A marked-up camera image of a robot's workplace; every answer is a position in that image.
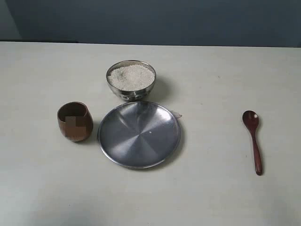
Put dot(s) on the dark red wooden spoon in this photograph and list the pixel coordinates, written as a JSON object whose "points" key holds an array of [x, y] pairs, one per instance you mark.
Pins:
{"points": [[251, 122]]}

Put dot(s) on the steel bowl of rice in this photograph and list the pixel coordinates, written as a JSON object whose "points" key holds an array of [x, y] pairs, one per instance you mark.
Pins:
{"points": [[131, 80]]}

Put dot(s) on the brown wooden cup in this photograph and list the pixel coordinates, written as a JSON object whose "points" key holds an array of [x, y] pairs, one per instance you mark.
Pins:
{"points": [[75, 121]]}

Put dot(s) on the round steel plate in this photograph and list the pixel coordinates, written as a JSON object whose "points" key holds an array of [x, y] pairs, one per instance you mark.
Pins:
{"points": [[139, 135]]}

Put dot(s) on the clear tape scrap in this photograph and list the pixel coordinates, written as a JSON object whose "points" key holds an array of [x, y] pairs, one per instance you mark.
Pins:
{"points": [[176, 114]]}

